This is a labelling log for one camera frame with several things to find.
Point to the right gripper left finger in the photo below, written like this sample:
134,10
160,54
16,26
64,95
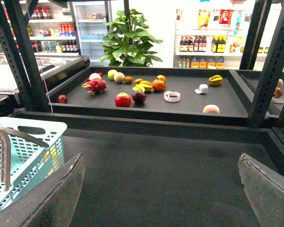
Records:
51,203

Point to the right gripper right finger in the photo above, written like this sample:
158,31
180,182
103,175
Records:
264,189

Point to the light blue plastic basket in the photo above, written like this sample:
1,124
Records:
27,167

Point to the yellow mango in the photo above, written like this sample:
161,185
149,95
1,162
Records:
53,159

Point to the grey basket handle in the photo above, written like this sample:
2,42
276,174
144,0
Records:
5,159
25,136

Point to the small red apple left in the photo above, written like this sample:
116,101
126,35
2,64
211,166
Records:
62,99

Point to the pale peach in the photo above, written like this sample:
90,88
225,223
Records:
211,109

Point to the black fruit tray shelf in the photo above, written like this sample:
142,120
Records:
232,96

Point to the pink dragon fruit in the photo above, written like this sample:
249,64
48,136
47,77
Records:
95,86

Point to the white crumpled tape piece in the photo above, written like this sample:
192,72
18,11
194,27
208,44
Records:
203,89

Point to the yellow star fruit right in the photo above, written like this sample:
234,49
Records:
215,80

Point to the white onion-like fruit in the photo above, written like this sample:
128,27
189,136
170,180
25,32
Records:
94,76

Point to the dark purple plum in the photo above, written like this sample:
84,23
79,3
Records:
138,97

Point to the beige round melon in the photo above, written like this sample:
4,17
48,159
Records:
119,77

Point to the green apple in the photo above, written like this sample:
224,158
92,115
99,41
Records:
111,74

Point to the brown kiwi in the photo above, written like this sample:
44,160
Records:
128,80

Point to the yellow star fruit cluster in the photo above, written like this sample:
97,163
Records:
143,86

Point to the small brown-green fruit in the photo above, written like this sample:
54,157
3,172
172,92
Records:
138,81

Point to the orange persimmon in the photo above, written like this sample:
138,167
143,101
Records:
158,85

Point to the red-yellow apple back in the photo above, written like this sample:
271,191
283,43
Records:
162,78

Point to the left drinks shelf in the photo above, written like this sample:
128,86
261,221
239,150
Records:
51,30

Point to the store shelf with bottles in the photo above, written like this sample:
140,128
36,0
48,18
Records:
211,33

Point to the green potted plant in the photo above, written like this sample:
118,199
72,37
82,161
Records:
128,42

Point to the glass door refrigerator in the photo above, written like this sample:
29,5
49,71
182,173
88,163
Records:
90,21

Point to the black right rack post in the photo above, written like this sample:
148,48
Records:
274,63

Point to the black metal rack post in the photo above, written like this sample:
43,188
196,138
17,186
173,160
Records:
18,50

